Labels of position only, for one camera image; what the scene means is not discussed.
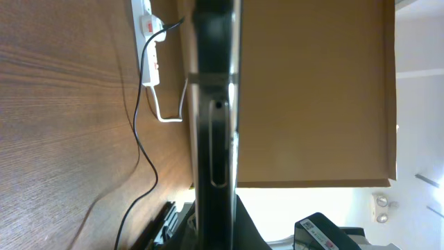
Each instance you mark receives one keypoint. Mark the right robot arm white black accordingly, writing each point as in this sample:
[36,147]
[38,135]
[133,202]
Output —
[168,231]

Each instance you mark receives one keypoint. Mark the white charger adapter plug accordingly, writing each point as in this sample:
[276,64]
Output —
[150,24]

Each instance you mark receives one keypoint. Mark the brown cardboard panel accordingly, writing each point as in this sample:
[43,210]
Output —
[317,106]

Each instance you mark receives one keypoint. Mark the black device with label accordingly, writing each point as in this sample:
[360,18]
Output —
[317,232]

